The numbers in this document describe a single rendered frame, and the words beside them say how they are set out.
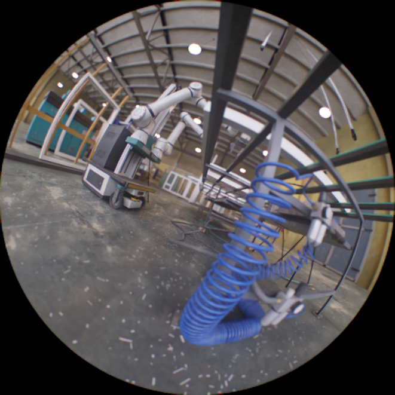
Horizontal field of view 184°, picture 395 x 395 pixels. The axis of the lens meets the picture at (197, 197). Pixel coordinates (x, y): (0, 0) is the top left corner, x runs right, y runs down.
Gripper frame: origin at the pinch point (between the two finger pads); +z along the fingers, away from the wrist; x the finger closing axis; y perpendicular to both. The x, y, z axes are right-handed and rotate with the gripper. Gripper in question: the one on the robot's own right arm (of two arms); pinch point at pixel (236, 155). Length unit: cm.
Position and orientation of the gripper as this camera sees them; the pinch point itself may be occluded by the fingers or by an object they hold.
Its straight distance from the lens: 120.9
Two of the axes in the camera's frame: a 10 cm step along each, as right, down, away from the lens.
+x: -9.1, -4.1, 0.0
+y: 2.1, -4.6, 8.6
